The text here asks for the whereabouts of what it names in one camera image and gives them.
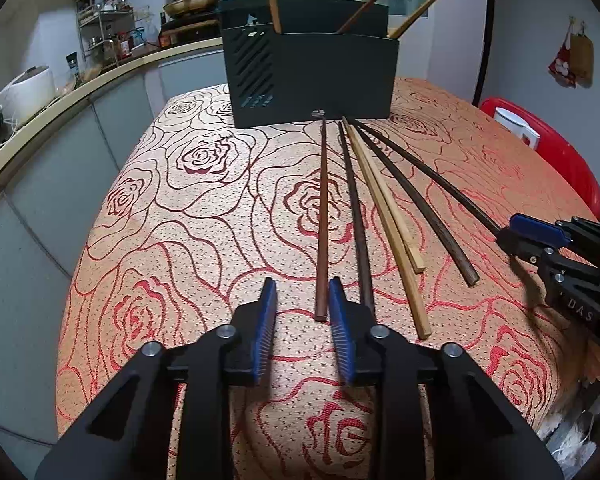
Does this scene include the red plastic chair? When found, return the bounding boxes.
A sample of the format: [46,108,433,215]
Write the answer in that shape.
[480,97,600,221]

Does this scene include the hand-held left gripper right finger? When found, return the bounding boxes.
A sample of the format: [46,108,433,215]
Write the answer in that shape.
[328,277,563,480]

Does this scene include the white electric kettle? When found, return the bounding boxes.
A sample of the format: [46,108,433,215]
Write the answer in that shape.
[495,106,541,148]

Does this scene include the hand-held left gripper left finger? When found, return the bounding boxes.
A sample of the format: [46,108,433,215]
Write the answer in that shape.
[35,277,279,480]

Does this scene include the black gas stove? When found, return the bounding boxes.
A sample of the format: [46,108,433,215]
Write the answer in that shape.
[159,16,222,50]

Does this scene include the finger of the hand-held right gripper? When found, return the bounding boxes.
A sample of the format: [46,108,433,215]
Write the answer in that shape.
[495,226,567,267]
[509,212,600,262]

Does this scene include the red patterned hanging cloth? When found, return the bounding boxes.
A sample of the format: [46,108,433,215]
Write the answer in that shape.
[548,17,595,88]

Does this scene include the dark grey utensil holder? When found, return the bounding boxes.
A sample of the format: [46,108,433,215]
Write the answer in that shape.
[217,0,400,128]

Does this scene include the rose-patterned orange tablecloth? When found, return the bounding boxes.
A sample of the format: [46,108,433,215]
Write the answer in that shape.
[55,77,600,480]

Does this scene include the grey kitchen counter cabinets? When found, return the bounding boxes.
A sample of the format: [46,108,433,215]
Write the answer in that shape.
[0,35,231,441]

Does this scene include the white fringed cloth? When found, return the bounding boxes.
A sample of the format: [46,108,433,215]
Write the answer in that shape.
[535,355,600,466]

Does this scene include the brown wok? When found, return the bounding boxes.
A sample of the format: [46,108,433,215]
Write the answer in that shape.
[162,0,221,16]

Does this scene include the metal spice rack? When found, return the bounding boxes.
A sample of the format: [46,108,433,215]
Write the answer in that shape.
[75,0,148,71]

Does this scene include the white rice cooker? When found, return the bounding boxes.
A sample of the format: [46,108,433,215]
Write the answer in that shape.
[0,66,56,126]

